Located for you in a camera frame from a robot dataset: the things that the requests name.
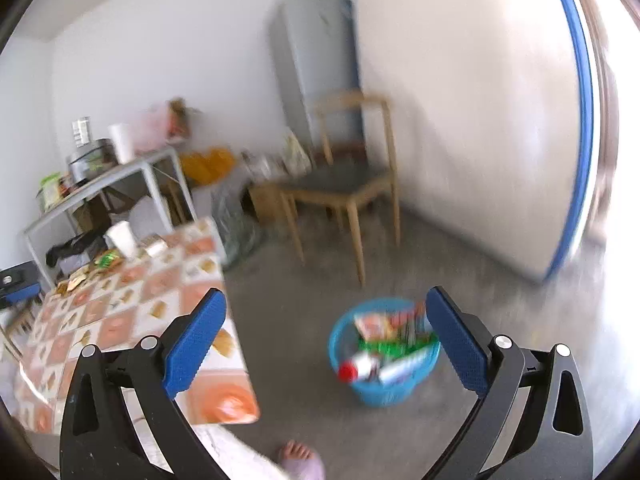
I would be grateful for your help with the white bottle red cap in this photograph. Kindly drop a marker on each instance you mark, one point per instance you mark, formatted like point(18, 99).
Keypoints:
point(362, 365)

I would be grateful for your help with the orange snack packet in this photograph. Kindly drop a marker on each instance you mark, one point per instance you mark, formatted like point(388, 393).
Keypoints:
point(372, 325)

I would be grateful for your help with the grey plastic bag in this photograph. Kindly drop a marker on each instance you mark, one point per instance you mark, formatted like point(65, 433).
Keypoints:
point(237, 225)

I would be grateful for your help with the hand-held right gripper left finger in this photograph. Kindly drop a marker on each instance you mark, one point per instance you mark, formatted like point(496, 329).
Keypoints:
point(192, 345)

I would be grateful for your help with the black cloth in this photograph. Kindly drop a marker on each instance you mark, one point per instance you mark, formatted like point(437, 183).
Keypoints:
point(75, 249)

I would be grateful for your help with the brown cardboard box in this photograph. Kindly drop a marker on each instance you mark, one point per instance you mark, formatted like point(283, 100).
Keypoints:
point(266, 202)

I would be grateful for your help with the steel container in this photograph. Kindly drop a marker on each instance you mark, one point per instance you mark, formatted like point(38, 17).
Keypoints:
point(81, 131)

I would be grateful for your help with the green food packet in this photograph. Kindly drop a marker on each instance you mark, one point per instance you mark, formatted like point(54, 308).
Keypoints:
point(50, 191)

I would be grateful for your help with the green snack bag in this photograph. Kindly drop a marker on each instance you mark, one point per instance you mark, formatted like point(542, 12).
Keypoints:
point(395, 347)

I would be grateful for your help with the leaf print tablecloth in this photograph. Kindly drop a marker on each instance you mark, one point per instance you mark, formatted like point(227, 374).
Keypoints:
point(125, 320)

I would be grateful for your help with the pink plastic bag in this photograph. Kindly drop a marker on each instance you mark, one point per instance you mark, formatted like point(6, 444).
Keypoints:
point(152, 127)

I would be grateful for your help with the grey refrigerator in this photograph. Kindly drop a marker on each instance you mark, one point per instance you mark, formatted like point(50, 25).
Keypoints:
point(310, 60)

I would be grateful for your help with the yellow snack packets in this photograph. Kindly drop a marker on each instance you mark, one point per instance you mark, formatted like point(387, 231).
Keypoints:
point(77, 280)

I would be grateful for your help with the paper towel roll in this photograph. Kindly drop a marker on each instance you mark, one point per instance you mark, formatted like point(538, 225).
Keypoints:
point(121, 142)

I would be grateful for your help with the white paper cup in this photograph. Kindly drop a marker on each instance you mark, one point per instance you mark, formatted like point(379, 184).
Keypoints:
point(121, 240)

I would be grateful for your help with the white mattress blue edge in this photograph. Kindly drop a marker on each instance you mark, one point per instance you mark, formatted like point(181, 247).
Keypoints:
point(475, 110)

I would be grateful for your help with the person's foot purple slipper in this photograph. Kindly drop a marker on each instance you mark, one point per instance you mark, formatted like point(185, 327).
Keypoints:
point(302, 462)

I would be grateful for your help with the bread wrapper packet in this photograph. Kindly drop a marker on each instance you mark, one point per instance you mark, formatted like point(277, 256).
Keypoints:
point(155, 248)

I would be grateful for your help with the white blue tissue pack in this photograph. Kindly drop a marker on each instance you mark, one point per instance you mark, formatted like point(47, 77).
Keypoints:
point(405, 370)

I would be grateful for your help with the blue plastic basket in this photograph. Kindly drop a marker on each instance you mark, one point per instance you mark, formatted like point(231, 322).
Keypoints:
point(380, 395)

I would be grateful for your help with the white plastic bag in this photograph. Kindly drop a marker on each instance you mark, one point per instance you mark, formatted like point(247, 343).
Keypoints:
point(147, 217)

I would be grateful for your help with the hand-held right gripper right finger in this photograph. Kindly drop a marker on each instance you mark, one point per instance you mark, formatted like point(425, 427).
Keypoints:
point(457, 345)

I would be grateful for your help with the white green bag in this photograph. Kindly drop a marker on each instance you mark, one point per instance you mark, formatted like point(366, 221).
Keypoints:
point(296, 152)

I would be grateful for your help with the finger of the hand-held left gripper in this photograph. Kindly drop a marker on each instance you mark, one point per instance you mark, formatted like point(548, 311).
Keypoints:
point(20, 295)

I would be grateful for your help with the grey rice cooker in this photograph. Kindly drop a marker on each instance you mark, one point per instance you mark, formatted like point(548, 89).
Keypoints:
point(92, 160)

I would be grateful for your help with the small green packet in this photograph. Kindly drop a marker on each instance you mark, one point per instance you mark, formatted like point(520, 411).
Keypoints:
point(107, 261)

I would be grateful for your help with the white frame side table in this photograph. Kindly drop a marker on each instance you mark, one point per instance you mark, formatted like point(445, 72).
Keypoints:
point(125, 167)

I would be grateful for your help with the yellow plastic bag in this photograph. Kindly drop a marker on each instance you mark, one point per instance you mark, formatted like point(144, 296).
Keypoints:
point(207, 166)

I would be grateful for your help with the wooden chair dark seat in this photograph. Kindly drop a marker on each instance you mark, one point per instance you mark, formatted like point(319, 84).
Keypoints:
point(340, 180)

